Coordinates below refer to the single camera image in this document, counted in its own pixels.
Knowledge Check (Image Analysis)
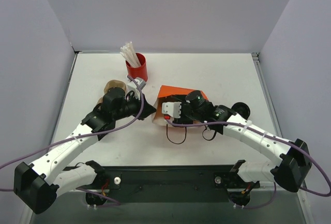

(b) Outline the orange paper bag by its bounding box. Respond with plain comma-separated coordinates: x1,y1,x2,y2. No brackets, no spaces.
151,84,209,145

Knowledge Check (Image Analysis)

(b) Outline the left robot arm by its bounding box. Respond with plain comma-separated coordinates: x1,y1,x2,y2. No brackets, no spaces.
13,87,156,214

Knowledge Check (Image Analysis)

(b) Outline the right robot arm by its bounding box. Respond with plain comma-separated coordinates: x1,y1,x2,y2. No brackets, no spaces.
182,90,312,192

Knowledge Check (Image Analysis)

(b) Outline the brown cardboard cup carrier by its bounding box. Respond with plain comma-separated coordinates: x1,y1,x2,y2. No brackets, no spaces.
97,80,127,104

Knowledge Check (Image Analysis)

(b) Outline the red cylindrical holder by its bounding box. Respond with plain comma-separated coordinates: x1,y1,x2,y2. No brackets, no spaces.
126,53,148,82

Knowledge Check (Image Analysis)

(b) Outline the white wrapped straws bundle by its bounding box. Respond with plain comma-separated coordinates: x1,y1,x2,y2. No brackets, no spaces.
120,41,142,68

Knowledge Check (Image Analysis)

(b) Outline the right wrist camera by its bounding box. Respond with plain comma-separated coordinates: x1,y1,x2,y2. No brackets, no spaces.
161,102,182,118

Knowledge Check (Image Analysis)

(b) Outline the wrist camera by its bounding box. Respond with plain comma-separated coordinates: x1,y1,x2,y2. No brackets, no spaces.
127,77,146,99
161,102,182,118

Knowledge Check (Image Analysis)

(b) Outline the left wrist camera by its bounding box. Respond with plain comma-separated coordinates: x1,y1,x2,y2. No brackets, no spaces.
127,77,146,99

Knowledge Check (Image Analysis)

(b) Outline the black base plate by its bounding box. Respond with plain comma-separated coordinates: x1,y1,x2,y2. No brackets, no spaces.
83,165,260,205

